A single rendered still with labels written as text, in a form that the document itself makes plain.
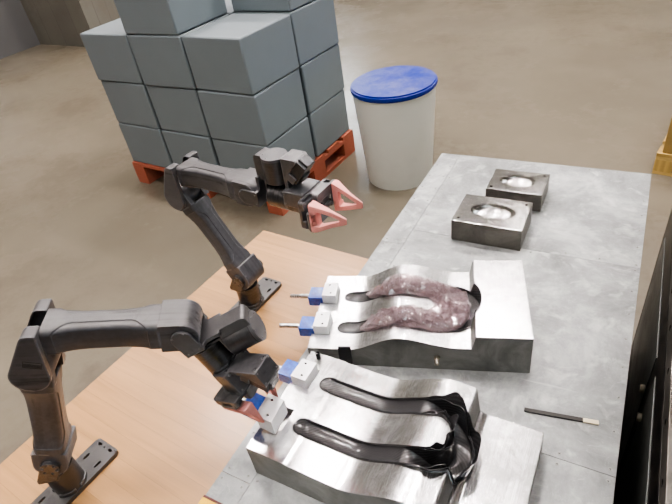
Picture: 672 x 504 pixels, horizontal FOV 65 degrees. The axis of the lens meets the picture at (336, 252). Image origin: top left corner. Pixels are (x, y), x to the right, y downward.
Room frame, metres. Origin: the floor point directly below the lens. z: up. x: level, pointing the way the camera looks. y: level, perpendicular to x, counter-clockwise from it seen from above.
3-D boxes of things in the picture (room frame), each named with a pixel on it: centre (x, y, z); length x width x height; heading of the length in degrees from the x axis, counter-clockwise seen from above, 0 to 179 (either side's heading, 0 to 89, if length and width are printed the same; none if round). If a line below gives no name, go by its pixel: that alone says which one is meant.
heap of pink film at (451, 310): (0.91, -0.16, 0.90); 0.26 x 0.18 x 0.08; 74
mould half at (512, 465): (0.57, -0.04, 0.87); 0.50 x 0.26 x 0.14; 56
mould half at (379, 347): (0.92, -0.17, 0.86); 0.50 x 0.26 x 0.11; 74
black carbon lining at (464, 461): (0.59, -0.04, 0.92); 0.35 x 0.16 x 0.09; 56
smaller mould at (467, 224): (1.25, -0.47, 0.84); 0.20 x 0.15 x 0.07; 56
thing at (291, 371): (0.77, 0.15, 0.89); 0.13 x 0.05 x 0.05; 56
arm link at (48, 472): (0.66, 0.62, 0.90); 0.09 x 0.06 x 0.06; 1
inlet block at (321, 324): (0.94, 0.11, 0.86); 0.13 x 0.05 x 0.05; 74
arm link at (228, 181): (1.11, 0.25, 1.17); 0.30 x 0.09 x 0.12; 51
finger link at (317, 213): (0.89, 0.00, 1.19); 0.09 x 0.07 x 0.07; 51
